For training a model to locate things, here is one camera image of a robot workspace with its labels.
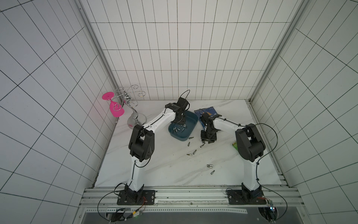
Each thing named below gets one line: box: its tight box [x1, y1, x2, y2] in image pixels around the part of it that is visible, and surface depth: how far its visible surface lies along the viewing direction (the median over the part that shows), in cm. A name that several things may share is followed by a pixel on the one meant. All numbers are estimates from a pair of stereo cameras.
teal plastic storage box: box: [168, 110, 199, 142], surface depth 102 cm
